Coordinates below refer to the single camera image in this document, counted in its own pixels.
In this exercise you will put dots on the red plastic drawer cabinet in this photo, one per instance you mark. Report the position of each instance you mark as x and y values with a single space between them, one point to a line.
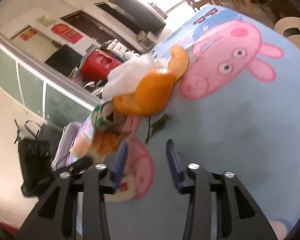
98 65

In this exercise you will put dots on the blue cartoon pig tablecloth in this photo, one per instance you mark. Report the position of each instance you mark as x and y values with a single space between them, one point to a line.
236 109

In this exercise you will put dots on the red wall calendar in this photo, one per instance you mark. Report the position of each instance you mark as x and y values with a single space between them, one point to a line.
66 33

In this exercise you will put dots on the beige trash bin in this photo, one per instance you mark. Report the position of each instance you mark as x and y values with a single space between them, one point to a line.
289 27

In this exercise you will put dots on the green snack wrapper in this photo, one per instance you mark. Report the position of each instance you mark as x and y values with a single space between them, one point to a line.
105 115

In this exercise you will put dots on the red white crushed carton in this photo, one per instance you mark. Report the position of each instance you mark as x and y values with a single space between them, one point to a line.
126 190

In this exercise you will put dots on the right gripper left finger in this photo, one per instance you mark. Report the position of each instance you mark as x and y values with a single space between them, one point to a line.
54 216

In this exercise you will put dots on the dark refrigerator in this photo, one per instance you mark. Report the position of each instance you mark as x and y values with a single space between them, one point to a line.
144 15

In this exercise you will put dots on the white crumpled tissue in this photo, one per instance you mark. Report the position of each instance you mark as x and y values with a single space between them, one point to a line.
125 78

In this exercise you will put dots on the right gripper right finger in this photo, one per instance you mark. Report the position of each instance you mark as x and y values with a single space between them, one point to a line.
238 214

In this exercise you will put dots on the white storage crate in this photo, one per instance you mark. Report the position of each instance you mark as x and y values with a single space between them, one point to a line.
146 40

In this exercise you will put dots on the peach plastic bag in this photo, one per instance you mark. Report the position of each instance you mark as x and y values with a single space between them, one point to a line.
83 141

